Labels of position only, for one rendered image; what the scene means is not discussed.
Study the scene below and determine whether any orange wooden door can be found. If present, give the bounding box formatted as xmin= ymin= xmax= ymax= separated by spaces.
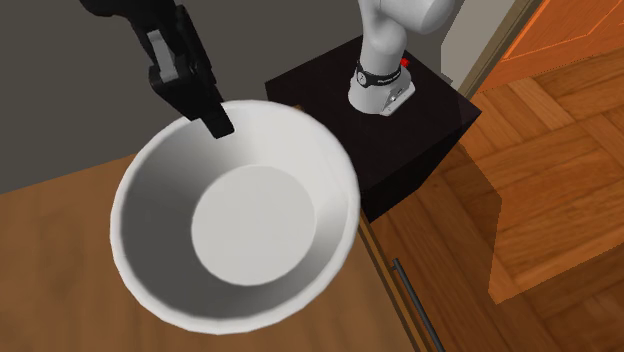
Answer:
xmin=458 ymin=0 xmax=624 ymax=99

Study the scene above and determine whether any white bowl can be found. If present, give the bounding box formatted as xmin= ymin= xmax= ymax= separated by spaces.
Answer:
xmin=109 ymin=99 xmax=363 ymax=337

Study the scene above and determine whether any black robot stand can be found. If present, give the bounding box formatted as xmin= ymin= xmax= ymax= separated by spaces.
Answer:
xmin=264 ymin=34 xmax=483 ymax=224

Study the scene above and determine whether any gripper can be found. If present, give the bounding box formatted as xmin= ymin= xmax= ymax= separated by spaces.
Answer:
xmin=79 ymin=0 xmax=236 ymax=141

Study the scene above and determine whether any wooden cabinet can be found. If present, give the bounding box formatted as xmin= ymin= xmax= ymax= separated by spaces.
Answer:
xmin=0 ymin=103 xmax=552 ymax=352

